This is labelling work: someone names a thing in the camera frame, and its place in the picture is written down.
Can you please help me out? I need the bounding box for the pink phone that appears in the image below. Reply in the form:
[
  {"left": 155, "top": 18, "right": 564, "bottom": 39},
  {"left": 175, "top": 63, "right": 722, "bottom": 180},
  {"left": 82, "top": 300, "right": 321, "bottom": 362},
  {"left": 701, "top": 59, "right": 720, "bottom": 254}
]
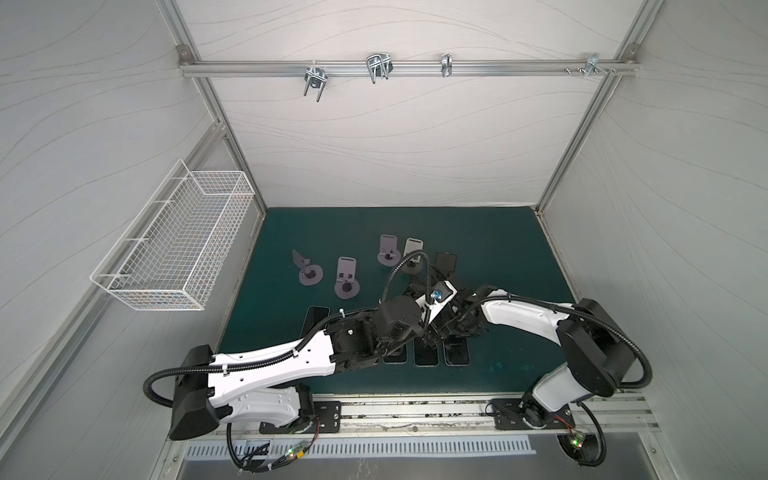
[{"left": 443, "top": 336, "right": 471, "bottom": 367}]

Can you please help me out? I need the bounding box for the teal phone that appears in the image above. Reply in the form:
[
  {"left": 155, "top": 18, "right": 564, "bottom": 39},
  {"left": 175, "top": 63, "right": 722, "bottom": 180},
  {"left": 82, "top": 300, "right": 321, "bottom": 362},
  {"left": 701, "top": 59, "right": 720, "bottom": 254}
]
[{"left": 413, "top": 339, "right": 439, "bottom": 368}]

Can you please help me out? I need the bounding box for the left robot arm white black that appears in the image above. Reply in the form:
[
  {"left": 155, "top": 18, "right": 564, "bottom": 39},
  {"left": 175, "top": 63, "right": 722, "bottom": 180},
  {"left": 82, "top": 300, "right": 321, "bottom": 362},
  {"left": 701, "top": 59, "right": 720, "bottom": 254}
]
[{"left": 169, "top": 291, "right": 452, "bottom": 440}]

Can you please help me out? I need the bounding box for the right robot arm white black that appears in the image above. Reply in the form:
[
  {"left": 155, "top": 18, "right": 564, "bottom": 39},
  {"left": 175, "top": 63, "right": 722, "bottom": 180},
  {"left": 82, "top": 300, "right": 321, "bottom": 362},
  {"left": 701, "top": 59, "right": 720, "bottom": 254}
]
[{"left": 455, "top": 289, "right": 652, "bottom": 428}]

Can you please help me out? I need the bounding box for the round grey stand back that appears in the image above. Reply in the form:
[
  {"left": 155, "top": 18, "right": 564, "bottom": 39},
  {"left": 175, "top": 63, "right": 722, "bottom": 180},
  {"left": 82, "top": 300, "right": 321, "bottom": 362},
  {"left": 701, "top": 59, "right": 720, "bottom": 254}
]
[{"left": 401, "top": 237, "right": 424, "bottom": 275}]

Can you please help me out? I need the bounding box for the aluminium top cross bar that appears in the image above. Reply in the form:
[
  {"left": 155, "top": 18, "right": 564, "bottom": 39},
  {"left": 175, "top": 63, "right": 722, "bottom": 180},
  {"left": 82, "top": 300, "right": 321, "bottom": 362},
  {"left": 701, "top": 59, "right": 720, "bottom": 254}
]
[{"left": 180, "top": 57, "right": 641, "bottom": 78}]

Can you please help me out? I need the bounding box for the metal u-bolt clamp middle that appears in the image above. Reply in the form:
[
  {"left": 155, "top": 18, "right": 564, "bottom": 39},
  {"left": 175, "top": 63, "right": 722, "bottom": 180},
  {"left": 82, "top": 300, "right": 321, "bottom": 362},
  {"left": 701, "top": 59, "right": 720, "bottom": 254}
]
[{"left": 365, "top": 53, "right": 393, "bottom": 84}]

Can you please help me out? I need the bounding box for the metal u-bolt clamp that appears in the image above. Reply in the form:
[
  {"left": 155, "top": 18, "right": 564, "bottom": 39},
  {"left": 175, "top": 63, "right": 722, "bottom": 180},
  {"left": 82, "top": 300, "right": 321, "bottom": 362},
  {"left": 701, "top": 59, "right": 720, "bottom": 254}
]
[
  {"left": 365, "top": 53, "right": 393, "bottom": 84},
  {"left": 303, "top": 66, "right": 328, "bottom": 102}
]

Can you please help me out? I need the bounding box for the metal u-bolt clamp left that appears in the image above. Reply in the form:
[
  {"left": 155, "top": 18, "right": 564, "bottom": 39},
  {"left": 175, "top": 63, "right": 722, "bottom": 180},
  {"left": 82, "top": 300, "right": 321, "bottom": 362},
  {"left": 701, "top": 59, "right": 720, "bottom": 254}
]
[{"left": 303, "top": 66, "right": 328, "bottom": 102}]

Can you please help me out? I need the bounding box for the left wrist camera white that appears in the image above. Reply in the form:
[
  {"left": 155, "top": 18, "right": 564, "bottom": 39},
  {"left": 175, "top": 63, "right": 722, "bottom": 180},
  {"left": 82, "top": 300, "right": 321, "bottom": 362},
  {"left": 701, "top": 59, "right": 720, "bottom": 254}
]
[{"left": 416, "top": 280, "right": 457, "bottom": 326}]

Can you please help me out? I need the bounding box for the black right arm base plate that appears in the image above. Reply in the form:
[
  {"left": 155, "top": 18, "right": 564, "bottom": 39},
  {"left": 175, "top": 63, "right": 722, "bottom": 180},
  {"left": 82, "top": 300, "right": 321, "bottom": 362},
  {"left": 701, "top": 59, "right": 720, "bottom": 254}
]
[{"left": 484, "top": 398, "right": 575, "bottom": 431}]

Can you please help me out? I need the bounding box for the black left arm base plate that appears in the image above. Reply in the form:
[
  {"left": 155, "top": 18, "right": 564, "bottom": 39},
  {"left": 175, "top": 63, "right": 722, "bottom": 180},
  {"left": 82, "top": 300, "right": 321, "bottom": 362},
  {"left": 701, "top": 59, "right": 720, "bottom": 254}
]
[{"left": 259, "top": 401, "right": 341, "bottom": 435}]

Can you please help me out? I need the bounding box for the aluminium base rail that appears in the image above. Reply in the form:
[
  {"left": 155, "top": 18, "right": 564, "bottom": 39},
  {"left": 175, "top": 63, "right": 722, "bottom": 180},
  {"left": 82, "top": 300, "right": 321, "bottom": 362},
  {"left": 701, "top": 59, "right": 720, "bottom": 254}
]
[{"left": 316, "top": 392, "right": 661, "bottom": 438}]

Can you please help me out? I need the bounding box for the white slotted cable duct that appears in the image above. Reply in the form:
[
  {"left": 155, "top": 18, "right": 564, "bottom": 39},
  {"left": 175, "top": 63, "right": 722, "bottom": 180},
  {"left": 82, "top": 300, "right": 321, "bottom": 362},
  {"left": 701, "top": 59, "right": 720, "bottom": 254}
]
[{"left": 184, "top": 434, "right": 537, "bottom": 461}]

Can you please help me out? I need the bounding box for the small metal bracket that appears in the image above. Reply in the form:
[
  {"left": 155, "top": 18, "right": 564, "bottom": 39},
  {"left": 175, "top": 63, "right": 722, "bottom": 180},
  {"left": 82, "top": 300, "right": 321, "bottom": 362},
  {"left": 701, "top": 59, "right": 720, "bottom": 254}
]
[{"left": 441, "top": 53, "right": 453, "bottom": 78}]

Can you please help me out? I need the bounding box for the white wire basket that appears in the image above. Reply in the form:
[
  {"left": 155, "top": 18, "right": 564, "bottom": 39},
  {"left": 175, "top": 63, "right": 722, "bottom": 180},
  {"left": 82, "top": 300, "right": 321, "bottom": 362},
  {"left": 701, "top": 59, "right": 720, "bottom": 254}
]
[{"left": 90, "top": 160, "right": 255, "bottom": 311}]

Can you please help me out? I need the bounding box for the metal bolt bracket right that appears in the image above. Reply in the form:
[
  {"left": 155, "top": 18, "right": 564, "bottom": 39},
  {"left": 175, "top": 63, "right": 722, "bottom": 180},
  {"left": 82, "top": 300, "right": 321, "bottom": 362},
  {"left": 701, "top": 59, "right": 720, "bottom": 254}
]
[{"left": 563, "top": 54, "right": 618, "bottom": 78}]

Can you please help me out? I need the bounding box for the black corrugated left cable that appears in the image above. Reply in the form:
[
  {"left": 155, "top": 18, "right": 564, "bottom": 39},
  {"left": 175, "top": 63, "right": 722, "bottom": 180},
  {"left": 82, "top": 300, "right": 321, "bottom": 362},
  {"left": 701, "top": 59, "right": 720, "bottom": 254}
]
[{"left": 142, "top": 250, "right": 433, "bottom": 409}]

